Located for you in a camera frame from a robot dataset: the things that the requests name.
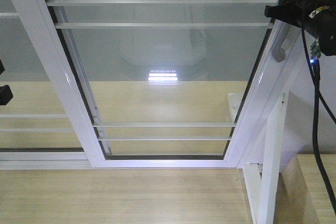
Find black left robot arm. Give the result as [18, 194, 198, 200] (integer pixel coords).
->
[265, 0, 335, 56]

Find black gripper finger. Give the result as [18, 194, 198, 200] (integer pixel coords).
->
[0, 84, 13, 105]
[0, 60, 5, 74]

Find white door frame post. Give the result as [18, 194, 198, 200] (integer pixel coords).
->
[226, 22, 305, 168]

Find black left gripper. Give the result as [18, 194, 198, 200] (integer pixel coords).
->
[264, 0, 335, 33]

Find grey door pull handle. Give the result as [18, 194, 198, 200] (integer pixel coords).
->
[271, 21, 299, 62]

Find white wooden support brace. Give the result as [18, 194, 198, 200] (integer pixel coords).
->
[243, 93, 288, 223]

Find white framed glass sliding door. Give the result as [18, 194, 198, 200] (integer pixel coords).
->
[5, 0, 302, 169]

